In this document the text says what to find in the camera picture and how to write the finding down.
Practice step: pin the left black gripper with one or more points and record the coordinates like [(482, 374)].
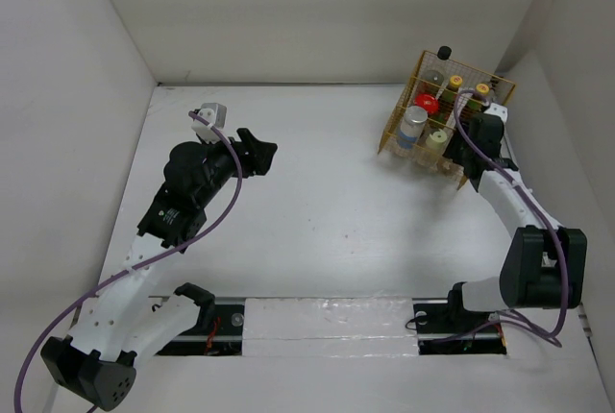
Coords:
[(255, 155)]

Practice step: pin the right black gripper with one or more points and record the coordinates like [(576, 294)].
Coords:
[(454, 148)]

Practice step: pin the yellow-lid white shaker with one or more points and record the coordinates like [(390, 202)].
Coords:
[(433, 148)]

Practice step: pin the ketchup bottle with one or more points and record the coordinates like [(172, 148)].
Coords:
[(446, 100), (478, 99)]

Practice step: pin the silver-lid blue-label shaker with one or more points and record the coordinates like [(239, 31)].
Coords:
[(411, 126)]

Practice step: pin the red-lid sauce jar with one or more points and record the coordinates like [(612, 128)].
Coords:
[(427, 102)]

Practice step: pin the tall red-label sauce bottle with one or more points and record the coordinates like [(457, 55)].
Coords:
[(436, 71)]

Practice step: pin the pink-lid spice shaker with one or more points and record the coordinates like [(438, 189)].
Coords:
[(448, 168)]

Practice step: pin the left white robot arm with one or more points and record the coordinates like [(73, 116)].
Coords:
[(98, 359)]

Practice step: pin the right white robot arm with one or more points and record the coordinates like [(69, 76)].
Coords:
[(543, 270)]

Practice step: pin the white foam front board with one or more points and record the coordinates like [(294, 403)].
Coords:
[(362, 356)]

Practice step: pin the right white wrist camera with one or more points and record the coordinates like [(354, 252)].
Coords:
[(497, 110)]

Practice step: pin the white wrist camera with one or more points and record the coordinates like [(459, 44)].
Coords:
[(208, 122), (497, 110)]

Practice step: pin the yellow wire basket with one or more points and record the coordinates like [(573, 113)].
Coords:
[(501, 91)]

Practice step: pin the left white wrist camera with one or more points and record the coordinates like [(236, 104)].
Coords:
[(208, 122)]

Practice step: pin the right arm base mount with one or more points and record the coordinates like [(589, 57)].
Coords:
[(440, 332)]

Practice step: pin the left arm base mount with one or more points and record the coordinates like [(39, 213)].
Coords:
[(219, 335)]

